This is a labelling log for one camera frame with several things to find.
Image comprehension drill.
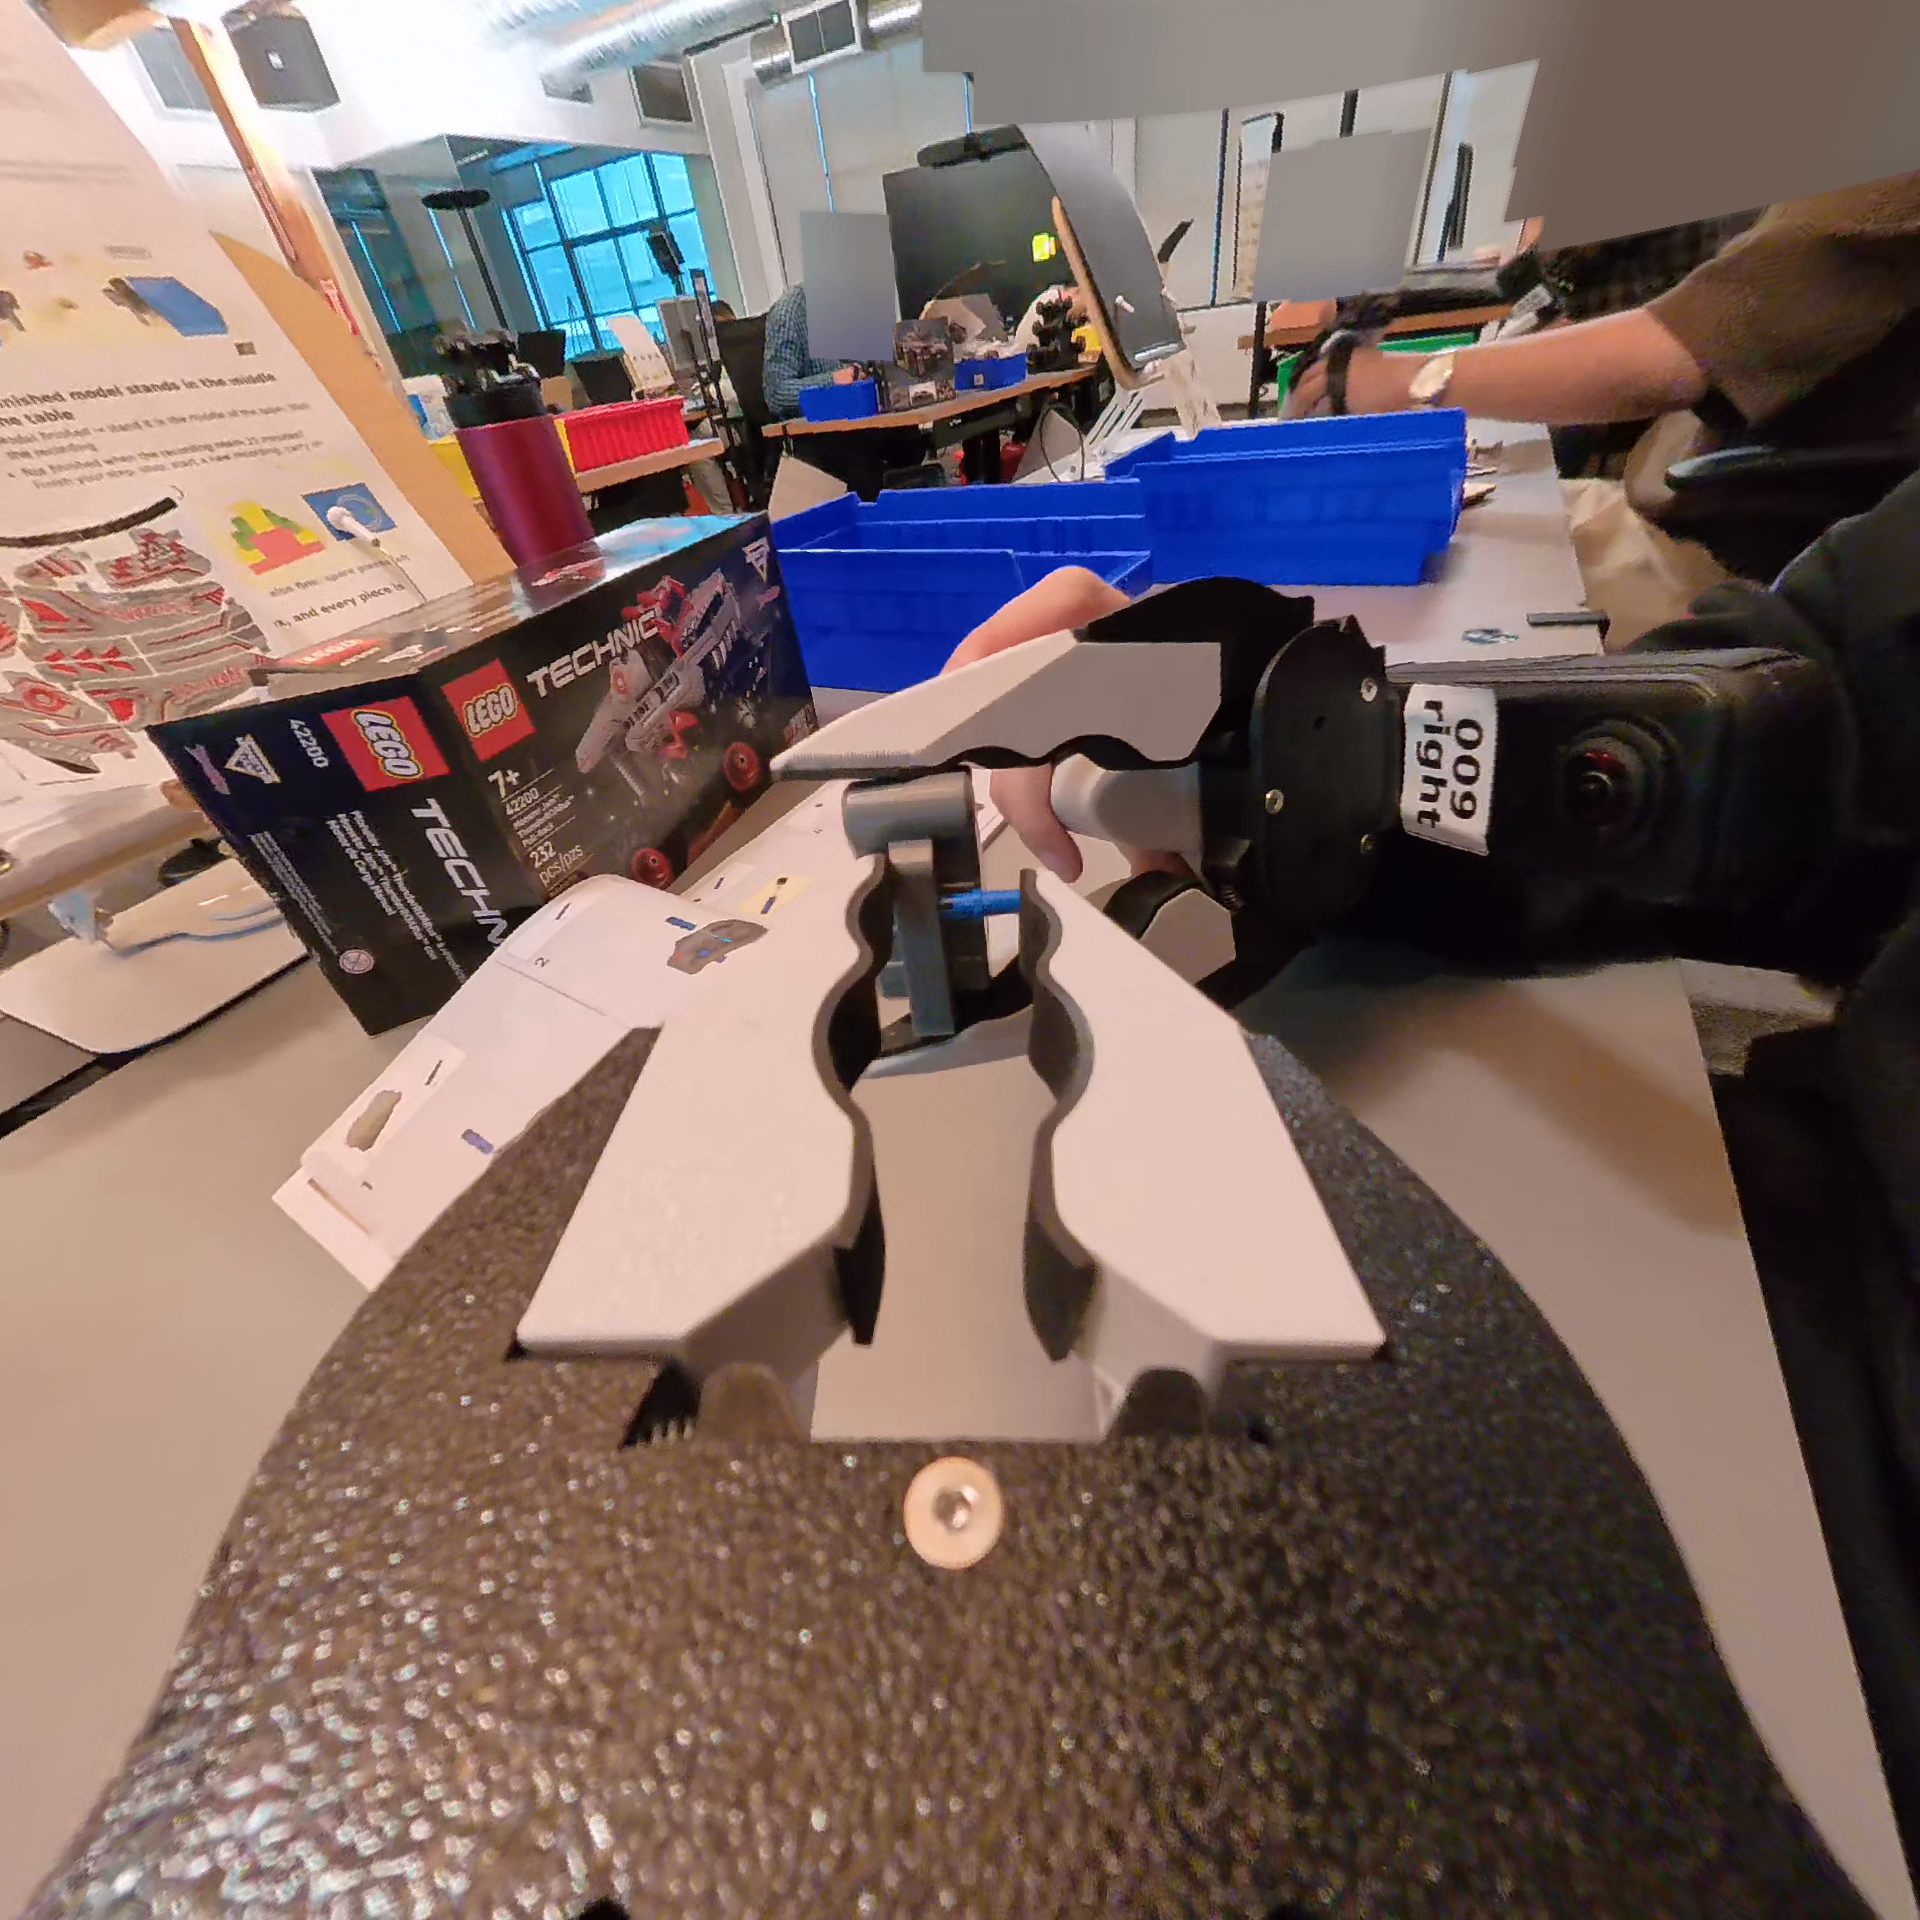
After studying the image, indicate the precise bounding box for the phone on stand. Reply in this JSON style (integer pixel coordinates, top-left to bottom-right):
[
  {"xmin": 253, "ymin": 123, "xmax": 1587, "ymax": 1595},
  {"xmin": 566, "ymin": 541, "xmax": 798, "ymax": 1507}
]
[{"xmin": 1049, "ymin": 129, "xmax": 1208, "ymax": 435}]

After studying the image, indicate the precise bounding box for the brown cardboard stand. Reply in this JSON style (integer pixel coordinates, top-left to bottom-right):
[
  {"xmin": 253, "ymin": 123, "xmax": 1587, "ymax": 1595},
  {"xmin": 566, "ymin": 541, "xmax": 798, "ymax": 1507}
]
[{"xmin": 172, "ymin": 15, "xmax": 519, "ymax": 582}]

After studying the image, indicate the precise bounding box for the printed instruction poster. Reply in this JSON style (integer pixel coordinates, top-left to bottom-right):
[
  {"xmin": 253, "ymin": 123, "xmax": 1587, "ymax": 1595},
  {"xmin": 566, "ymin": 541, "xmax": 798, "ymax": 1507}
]
[{"xmin": 0, "ymin": 0, "xmax": 482, "ymax": 843}]

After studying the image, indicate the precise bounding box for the white printed card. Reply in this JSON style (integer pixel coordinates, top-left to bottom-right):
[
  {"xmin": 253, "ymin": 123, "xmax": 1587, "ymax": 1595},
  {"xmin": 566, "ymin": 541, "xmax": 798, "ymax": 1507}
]
[{"xmin": 0, "ymin": 877, "xmax": 311, "ymax": 1058}]

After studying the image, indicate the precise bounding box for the blue plastic bin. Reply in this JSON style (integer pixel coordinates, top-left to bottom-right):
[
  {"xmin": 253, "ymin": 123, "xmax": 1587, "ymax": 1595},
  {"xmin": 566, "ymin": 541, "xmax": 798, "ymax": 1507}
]
[
  {"xmin": 768, "ymin": 475, "xmax": 1156, "ymax": 693},
  {"xmin": 1109, "ymin": 410, "xmax": 1468, "ymax": 587}
]

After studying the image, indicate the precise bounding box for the grey desk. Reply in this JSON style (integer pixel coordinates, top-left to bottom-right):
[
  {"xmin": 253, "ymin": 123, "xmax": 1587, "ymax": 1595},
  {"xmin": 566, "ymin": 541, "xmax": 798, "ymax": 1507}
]
[{"xmin": 0, "ymin": 426, "xmax": 1877, "ymax": 1920}]

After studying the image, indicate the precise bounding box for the red plastic bin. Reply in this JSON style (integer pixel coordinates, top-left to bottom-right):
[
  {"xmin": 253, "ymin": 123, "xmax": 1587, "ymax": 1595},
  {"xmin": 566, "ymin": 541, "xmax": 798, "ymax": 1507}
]
[{"xmin": 557, "ymin": 401, "xmax": 695, "ymax": 469}]

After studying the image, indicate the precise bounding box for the black wall speaker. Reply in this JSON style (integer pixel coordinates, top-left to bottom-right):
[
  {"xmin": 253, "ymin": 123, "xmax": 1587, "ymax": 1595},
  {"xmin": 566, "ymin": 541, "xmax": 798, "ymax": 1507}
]
[{"xmin": 223, "ymin": 0, "xmax": 336, "ymax": 107}]

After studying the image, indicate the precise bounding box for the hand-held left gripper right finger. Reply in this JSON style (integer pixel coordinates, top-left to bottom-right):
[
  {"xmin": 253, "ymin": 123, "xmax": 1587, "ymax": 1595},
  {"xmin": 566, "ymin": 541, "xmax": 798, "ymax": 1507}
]
[{"xmin": 1017, "ymin": 865, "xmax": 1386, "ymax": 1369}]

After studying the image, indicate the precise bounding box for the person's right hand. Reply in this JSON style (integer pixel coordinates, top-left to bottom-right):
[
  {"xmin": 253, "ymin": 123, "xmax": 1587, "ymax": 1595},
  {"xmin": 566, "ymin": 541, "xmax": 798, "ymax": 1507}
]
[{"xmin": 940, "ymin": 564, "xmax": 1191, "ymax": 889}]

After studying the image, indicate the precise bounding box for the grey toy beam piece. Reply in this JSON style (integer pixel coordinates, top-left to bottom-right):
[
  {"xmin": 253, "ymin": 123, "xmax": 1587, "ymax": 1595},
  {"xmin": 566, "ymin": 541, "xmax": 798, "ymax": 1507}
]
[{"xmin": 843, "ymin": 770, "xmax": 998, "ymax": 1046}]

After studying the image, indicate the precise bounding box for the black computer monitor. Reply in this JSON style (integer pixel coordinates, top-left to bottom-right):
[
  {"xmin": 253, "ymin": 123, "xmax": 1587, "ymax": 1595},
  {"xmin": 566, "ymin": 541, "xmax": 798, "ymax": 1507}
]
[{"xmin": 885, "ymin": 142, "xmax": 1076, "ymax": 324}]

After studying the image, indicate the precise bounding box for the toy instruction booklet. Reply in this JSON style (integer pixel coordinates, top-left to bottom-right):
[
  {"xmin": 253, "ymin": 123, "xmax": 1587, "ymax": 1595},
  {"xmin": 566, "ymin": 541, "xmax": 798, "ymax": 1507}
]
[{"xmin": 275, "ymin": 780, "xmax": 1009, "ymax": 1291}]

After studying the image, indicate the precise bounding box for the black toy set box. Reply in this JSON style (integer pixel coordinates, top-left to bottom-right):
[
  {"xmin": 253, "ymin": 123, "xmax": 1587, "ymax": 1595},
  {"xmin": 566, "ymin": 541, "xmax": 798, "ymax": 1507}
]
[{"xmin": 147, "ymin": 515, "xmax": 819, "ymax": 1038}]

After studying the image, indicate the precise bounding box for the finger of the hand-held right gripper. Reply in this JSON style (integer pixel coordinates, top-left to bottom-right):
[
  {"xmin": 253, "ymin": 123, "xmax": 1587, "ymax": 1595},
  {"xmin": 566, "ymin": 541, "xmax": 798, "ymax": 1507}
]
[
  {"xmin": 1045, "ymin": 754, "xmax": 1208, "ymax": 862},
  {"xmin": 768, "ymin": 573, "xmax": 1321, "ymax": 782}
]

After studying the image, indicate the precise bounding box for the maroon tumbler with black lid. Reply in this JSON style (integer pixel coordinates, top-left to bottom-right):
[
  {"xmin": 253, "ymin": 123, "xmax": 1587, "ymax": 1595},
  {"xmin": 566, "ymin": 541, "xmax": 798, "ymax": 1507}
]
[{"xmin": 450, "ymin": 377, "xmax": 599, "ymax": 573}]

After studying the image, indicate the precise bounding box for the person's dark jacket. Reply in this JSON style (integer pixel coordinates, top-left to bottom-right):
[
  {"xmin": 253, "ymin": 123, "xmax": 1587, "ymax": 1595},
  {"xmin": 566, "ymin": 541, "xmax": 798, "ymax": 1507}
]
[{"xmin": 1713, "ymin": 959, "xmax": 1920, "ymax": 1878}]

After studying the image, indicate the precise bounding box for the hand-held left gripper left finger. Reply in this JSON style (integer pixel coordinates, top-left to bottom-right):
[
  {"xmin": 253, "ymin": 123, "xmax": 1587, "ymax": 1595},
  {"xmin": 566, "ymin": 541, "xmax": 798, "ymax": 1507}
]
[{"xmin": 514, "ymin": 843, "xmax": 901, "ymax": 1369}]

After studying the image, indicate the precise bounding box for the another person's forearm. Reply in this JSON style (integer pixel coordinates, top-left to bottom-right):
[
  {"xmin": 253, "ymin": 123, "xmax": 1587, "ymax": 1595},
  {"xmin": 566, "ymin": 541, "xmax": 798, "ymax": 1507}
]
[{"xmin": 1286, "ymin": 175, "xmax": 1920, "ymax": 435}]

